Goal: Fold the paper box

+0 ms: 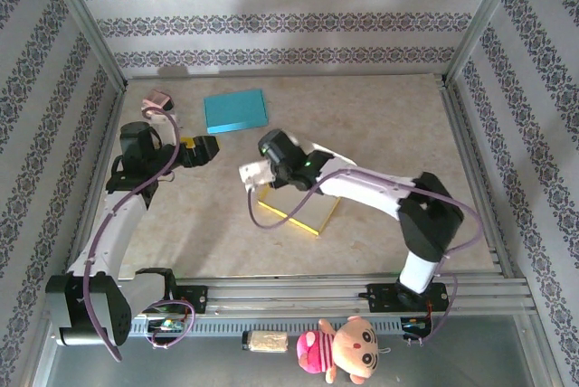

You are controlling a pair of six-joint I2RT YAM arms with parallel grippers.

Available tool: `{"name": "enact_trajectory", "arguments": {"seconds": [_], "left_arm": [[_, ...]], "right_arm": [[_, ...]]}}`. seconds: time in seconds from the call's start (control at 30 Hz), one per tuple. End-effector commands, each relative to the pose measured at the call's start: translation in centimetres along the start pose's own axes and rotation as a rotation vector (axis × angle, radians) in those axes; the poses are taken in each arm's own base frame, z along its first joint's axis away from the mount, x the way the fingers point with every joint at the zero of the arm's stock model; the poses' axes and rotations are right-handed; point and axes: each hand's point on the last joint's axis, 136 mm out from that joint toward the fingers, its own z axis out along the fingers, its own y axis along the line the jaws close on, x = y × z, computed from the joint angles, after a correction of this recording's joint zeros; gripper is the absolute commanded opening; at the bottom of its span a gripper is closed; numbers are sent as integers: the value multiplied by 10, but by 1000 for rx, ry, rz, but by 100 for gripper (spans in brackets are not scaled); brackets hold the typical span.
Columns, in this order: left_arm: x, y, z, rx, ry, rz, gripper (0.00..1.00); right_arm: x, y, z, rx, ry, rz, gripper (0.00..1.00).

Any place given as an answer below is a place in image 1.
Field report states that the teal paper box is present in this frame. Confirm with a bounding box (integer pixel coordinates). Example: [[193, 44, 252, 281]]
[[203, 88, 271, 136]]

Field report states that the yellow paper box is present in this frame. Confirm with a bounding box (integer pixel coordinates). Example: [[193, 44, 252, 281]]
[[255, 140, 358, 238]]

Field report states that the pink black toy block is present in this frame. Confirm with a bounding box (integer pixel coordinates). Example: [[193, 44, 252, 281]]
[[141, 90, 176, 112]]

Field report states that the white roll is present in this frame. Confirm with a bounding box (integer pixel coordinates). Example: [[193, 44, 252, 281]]
[[242, 330, 290, 354]]

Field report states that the small circuit board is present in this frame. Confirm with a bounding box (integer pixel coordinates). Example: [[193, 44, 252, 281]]
[[401, 317, 432, 333], [147, 317, 186, 333]]

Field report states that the pink plush doll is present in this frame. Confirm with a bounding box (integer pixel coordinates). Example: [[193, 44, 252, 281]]
[[296, 316, 391, 384]]

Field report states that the grey metal tray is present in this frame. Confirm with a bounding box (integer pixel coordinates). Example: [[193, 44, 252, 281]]
[[26, 305, 565, 387]]

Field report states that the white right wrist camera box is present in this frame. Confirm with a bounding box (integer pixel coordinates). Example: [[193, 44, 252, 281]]
[[238, 158, 278, 190]]

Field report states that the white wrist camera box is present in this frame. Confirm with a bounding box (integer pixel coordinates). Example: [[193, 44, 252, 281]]
[[238, 158, 278, 190], [143, 106, 182, 137]]

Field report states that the purple cable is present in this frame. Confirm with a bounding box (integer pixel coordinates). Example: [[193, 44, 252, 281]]
[[83, 106, 196, 363], [246, 168, 483, 348]]

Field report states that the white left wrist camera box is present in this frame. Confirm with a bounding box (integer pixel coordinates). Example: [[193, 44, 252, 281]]
[[143, 106, 182, 137]]

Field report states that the thin aluminium wall rail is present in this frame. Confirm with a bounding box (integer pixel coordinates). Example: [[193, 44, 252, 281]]
[[124, 71, 447, 80]]

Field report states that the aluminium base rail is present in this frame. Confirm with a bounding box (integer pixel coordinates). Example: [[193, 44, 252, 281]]
[[44, 274, 537, 316]]

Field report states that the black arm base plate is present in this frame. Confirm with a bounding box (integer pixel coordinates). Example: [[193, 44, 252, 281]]
[[356, 282, 451, 315], [130, 286, 210, 316]]

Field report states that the grey slotted cable duct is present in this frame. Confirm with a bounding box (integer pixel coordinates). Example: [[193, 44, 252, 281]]
[[128, 316, 433, 339]]

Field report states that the aluminium frame post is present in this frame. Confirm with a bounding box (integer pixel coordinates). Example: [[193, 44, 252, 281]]
[[441, 0, 530, 88], [38, 0, 130, 90]]

